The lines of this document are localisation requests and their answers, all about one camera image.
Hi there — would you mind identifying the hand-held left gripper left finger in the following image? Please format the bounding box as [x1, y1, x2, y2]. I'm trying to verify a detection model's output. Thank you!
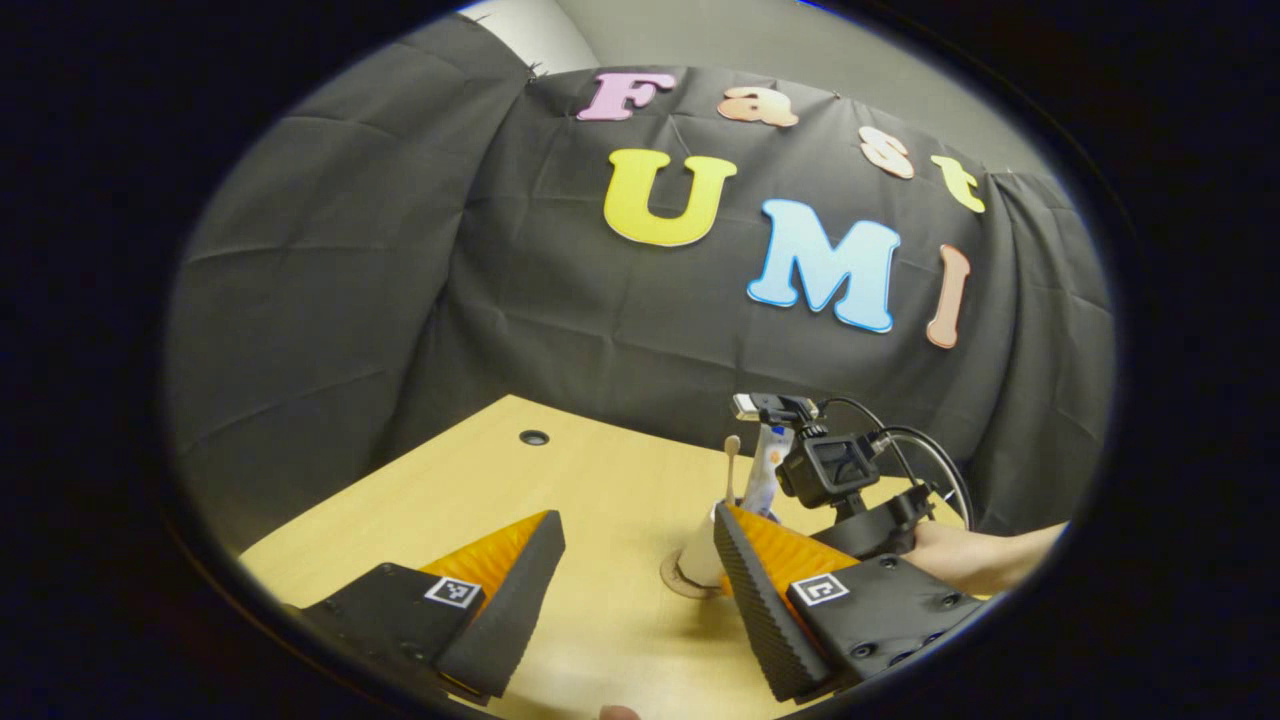
[288, 510, 567, 707]

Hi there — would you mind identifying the wooden desktop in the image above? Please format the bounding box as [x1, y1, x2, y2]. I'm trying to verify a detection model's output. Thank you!
[238, 393, 991, 720]

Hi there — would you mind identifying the black backdrop cloth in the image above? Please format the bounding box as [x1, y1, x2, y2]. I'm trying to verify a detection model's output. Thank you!
[165, 15, 1116, 551]

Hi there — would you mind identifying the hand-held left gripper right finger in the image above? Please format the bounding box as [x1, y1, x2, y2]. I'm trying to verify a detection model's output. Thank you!
[713, 503, 993, 705]

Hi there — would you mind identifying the black cable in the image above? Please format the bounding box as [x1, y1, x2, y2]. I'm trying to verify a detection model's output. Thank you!
[820, 397, 973, 531]

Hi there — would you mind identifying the white cup with wooden handle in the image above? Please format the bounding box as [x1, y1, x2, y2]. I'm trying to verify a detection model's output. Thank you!
[678, 503, 731, 591]

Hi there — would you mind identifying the white toothpaste tube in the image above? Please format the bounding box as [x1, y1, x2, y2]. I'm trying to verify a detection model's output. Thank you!
[740, 420, 796, 521]

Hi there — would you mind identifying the round wooden coaster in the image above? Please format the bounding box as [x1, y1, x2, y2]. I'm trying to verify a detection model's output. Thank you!
[660, 553, 726, 601]

